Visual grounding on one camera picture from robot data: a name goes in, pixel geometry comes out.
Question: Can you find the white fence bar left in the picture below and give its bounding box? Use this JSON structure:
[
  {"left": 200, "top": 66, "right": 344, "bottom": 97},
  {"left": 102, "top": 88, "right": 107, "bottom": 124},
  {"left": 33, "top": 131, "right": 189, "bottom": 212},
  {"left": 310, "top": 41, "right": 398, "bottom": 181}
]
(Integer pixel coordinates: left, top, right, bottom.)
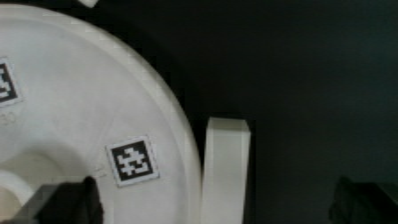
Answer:
[{"left": 202, "top": 118, "right": 251, "bottom": 224}]

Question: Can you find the white cross table base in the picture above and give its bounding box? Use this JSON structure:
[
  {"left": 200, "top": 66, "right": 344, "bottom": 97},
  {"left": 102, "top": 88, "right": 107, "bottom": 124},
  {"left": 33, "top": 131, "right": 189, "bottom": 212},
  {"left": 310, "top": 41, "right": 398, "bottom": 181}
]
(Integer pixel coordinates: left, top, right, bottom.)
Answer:
[{"left": 77, "top": 0, "right": 100, "bottom": 8}]

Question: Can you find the white round table top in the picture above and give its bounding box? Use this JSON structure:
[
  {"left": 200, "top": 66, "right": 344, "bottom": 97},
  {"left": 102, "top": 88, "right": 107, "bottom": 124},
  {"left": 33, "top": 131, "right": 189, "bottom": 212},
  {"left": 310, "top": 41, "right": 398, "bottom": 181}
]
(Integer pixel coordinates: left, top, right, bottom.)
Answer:
[{"left": 0, "top": 3, "right": 202, "bottom": 224}]

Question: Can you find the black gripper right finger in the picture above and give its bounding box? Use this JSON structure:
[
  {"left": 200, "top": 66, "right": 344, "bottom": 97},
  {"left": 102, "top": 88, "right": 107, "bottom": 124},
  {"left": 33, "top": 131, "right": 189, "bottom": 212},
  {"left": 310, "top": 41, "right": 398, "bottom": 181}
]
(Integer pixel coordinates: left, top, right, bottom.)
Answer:
[{"left": 330, "top": 177, "right": 398, "bottom": 224}]

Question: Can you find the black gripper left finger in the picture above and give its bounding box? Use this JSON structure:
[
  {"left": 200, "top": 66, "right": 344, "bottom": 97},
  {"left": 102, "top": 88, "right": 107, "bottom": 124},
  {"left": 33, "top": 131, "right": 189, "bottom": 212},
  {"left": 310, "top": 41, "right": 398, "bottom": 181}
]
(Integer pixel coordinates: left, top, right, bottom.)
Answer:
[{"left": 15, "top": 176, "right": 106, "bottom": 224}]

